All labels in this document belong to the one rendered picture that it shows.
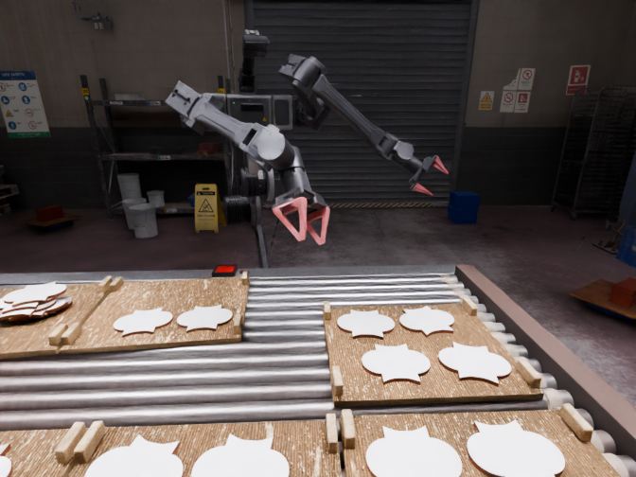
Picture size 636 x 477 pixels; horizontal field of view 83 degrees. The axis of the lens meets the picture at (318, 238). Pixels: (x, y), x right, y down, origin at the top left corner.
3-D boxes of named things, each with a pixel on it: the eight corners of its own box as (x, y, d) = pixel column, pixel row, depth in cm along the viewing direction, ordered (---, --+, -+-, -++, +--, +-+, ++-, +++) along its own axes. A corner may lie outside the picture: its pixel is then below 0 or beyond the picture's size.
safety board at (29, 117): (8, 137, 534) (-10, 70, 504) (51, 137, 536) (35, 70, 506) (7, 137, 532) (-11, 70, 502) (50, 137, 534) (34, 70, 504)
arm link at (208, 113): (217, 101, 109) (197, 132, 109) (202, 89, 105) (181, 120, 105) (291, 136, 79) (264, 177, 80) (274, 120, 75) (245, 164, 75)
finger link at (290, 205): (281, 245, 68) (268, 200, 70) (298, 247, 74) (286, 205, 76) (312, 233, 66) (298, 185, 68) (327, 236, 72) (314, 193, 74)
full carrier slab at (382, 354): (322, 311, 102) (322, 298, 100) (465, 308, 104) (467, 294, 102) (333, 408, 69) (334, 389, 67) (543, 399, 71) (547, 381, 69)
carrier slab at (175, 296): (120, 287, 116) (119, 282, 116) (250, 280, 121) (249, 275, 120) (61, 355, 84) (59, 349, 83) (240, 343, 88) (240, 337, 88)
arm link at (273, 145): (273, 128, 81) (251, 159, 82) (249, 102, 70) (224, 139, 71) (313, 153, 78) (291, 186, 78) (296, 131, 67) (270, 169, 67)
